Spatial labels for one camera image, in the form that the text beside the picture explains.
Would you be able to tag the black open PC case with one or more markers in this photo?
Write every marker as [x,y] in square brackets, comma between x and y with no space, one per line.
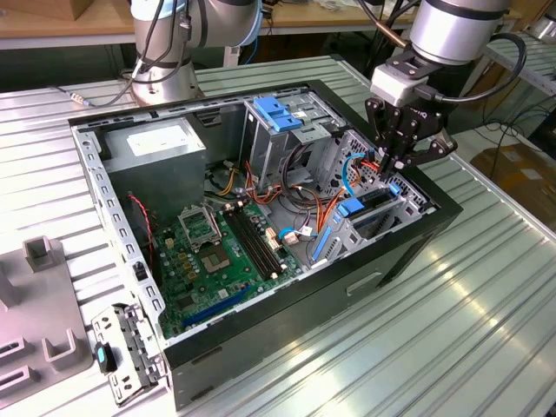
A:
[304,313]

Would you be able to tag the silver metal cylinder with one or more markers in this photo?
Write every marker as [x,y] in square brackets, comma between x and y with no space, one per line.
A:
[545,28]

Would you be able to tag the brown cardboard floor box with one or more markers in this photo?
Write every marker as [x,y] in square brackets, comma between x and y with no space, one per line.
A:
[521,182]

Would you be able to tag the black RAM slot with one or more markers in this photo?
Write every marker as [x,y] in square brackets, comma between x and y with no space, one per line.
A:
[249,247]
[260,241]

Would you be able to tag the blue expansion slot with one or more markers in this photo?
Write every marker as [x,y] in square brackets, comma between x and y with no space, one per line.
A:
[217,306]

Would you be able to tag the CPU socket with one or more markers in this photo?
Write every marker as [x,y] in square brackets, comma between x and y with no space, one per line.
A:
[215,260]

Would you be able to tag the grey parts rack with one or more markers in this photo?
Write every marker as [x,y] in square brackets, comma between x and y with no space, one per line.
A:
[39,304]

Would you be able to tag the grey metal drive cage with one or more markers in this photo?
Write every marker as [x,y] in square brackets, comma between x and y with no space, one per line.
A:
[265,152]

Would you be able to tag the blue plastic drive latch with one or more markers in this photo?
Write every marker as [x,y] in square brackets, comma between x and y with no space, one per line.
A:
[269,108]

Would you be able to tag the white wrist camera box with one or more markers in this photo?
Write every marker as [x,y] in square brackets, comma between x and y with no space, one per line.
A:
[391,84]

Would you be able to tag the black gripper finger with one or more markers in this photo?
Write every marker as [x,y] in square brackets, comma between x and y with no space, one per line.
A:
[382,126]
[434,152]

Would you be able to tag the long wooden desk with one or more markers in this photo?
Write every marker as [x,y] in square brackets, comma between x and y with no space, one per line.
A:
[304,17]

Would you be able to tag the metal expansion bracket plate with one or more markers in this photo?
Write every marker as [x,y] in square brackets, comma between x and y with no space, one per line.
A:
[108,321]

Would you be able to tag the cardboard box on desk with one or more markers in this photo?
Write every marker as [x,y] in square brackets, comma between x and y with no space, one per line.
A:
[78,6]

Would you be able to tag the grey metal disk bay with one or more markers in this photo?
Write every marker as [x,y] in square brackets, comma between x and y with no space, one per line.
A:
[373,226]

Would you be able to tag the black latch blue stripe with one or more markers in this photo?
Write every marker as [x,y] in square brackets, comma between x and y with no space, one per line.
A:
[104,358]

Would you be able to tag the metal slat side table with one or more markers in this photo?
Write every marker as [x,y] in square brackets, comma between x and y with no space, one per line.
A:
[538,65]

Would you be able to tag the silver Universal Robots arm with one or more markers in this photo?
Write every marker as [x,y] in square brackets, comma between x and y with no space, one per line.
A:
[452,30]

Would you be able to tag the green motherboard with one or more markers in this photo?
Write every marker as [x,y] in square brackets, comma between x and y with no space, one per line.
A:
[236,271]

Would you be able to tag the grey power supply unit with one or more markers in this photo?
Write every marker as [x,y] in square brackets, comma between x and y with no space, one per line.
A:
[152,182]

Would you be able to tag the hard disk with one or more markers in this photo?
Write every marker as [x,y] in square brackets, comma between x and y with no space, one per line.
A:
[349,207]

